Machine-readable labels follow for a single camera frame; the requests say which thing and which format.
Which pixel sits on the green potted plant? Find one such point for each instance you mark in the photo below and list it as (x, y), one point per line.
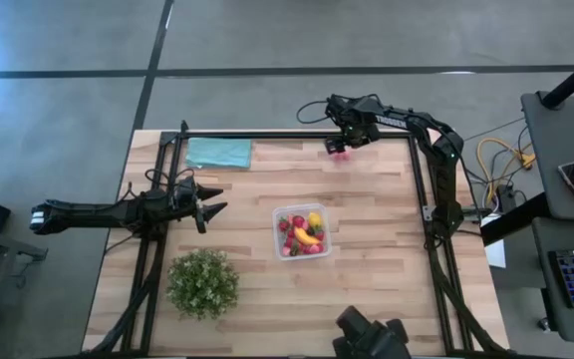
(202, 284)

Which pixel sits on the yellow toy lemon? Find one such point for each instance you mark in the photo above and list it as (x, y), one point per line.
(314, 219)

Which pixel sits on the yellow toy banana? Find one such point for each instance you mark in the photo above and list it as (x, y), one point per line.
(306, 236)

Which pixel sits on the black desk beam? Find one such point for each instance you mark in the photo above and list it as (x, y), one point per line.
(511, 224)

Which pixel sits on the clear plastic tupperware container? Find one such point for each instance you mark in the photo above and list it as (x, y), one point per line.
(327, 251)

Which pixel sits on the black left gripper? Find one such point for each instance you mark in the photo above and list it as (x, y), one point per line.
(185, 202)

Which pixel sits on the black slanted pole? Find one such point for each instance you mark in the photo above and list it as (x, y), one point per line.
(573, 80)

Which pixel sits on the black bulky device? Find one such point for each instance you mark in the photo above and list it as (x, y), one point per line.
(372, 339)

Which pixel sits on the white paper sheet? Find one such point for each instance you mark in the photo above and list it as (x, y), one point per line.
(496, 254)

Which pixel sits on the grey desk with pole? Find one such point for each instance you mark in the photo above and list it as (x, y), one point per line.
(556, 134)

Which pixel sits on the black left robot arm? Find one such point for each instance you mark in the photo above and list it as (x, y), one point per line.
(83, 215)

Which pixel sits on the teal folded cloth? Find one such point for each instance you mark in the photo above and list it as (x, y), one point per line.
(217, 152)

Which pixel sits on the black metal table frame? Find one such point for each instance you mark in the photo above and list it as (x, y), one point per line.
(267, 134)

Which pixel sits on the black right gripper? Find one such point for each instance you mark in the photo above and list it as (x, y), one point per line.
(359, 122)

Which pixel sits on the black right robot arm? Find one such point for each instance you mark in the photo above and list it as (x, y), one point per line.
(444, 189)

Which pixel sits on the grey caster wheel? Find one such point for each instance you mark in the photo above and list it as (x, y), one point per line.
(544, 324)

